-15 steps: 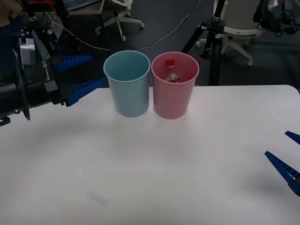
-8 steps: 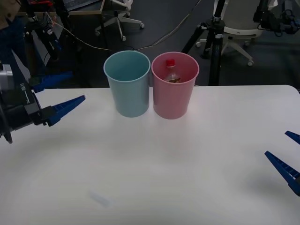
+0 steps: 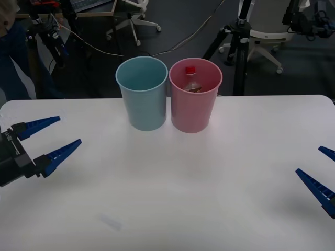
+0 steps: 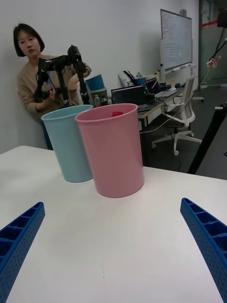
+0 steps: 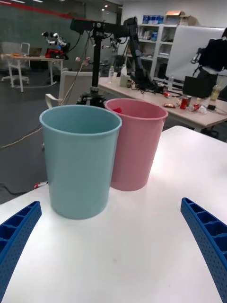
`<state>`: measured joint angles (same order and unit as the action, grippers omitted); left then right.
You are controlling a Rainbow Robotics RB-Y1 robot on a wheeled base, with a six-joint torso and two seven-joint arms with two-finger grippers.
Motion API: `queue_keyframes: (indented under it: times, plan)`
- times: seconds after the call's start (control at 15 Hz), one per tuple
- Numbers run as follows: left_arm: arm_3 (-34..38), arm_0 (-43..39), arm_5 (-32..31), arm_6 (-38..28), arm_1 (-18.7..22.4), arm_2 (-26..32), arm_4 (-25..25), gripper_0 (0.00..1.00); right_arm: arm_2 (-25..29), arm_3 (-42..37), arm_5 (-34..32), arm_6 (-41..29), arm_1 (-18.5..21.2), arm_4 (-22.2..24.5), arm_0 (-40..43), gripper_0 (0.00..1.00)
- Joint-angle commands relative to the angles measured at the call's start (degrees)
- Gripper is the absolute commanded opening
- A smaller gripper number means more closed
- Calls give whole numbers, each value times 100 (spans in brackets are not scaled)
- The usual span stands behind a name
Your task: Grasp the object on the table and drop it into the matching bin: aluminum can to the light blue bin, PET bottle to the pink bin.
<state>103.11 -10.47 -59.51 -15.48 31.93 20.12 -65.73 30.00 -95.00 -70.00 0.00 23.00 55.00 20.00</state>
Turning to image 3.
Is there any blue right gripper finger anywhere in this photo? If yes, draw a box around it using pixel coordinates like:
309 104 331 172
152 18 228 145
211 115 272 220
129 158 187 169
317 146 335 161
295 168 335 220

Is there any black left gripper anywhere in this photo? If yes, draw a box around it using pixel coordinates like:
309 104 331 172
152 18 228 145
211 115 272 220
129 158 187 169
0 116 83 188

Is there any clear bottle with red cap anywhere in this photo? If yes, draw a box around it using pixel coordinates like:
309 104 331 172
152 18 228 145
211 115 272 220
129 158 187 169
183 65 204 94

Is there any person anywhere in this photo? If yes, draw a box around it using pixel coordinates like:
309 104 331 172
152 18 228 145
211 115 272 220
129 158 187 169
0 0 65 100

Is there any pale blue plastic bin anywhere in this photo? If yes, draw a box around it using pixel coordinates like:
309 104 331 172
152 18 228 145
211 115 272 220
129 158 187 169
115 56 169 132

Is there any white office chair with seat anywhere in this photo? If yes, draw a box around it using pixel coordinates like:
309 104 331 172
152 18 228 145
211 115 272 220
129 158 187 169
218 0 294 75

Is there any black tripod with grey collar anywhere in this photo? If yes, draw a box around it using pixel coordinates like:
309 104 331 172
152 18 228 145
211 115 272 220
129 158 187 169
202 0 252 96

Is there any wood-edged dark desk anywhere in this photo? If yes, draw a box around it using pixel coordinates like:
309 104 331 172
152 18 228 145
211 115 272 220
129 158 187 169
15 0 118 19

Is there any pink plastic bin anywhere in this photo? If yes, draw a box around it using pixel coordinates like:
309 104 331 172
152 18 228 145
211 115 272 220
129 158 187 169
168 58 224 134

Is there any grey laptop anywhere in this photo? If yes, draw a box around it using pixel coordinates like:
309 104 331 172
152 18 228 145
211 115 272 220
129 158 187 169
70 0 114 13

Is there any white office chair star base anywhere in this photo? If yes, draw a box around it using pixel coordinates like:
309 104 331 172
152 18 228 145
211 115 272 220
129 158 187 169
105 0 162 47

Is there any beige cable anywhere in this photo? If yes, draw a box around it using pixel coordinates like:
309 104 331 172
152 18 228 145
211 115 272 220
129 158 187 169
50 0 226 58

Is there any black equipment with cables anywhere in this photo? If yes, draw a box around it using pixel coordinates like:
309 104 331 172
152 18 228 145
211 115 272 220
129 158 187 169
281 0 335 42

